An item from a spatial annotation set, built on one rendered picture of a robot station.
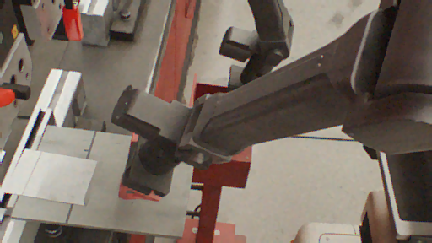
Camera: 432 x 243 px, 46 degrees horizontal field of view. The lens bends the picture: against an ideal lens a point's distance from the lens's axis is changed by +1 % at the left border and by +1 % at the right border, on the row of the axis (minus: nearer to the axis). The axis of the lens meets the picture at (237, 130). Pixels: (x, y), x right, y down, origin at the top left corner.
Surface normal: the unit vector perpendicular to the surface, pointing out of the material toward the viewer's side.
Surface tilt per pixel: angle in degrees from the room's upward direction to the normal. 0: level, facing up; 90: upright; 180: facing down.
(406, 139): 112
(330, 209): 0
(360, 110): 66
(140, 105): 36
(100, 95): 0
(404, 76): 47
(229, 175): 90
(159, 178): 31
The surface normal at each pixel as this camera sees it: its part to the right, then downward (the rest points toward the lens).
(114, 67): 0.11, -0.61
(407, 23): -0.79, -0.41
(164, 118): 0.44, -0.10
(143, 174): 0.60, -0.44
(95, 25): -0.07, 0.79
